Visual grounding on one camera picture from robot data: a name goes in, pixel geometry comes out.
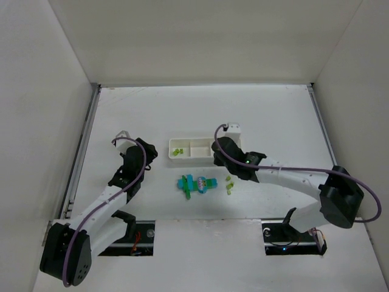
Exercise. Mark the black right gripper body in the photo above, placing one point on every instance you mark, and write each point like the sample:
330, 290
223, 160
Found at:
221, 147

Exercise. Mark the teal and green lego figure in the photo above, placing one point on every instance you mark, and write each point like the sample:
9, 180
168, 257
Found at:
201, 185

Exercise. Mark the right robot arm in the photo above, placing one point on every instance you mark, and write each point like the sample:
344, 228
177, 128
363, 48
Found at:
337, 196

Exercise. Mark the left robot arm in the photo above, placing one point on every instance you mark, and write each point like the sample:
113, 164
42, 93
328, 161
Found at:
72, 245

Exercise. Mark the white three-compartment tray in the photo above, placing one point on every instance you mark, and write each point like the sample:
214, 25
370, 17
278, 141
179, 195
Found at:
197, 151

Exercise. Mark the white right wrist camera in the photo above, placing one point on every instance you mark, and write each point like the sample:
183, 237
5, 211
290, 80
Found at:
233, 131

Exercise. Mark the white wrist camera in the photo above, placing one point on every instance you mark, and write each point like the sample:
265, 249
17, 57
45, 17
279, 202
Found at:
233, 131
122, 144

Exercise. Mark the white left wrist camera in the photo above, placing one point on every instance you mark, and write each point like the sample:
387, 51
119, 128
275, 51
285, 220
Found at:
122, 144

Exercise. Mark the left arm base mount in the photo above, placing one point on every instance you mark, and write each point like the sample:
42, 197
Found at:
138, 240

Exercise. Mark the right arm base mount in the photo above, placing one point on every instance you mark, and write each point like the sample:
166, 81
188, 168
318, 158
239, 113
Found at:
281, 239

